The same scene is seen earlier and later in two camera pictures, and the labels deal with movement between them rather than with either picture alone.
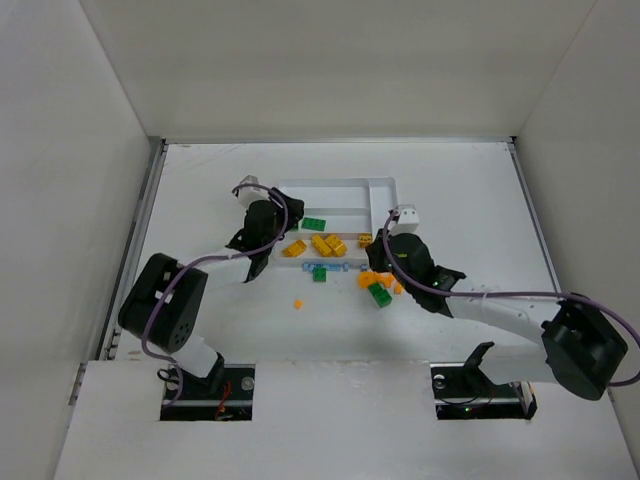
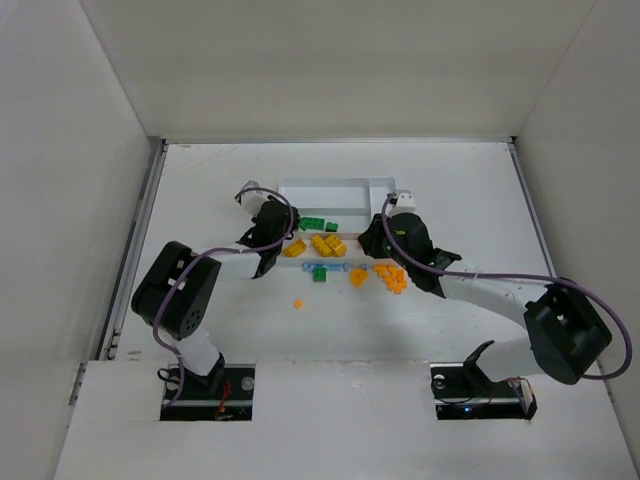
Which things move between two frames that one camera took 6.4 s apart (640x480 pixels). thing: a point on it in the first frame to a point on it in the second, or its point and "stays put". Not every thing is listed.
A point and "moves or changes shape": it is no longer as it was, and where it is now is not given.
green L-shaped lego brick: (313, 224) stays put
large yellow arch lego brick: (294, 249) stays put
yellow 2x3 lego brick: (331, 246) stays put
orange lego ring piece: (366, 278) moves or changes shape
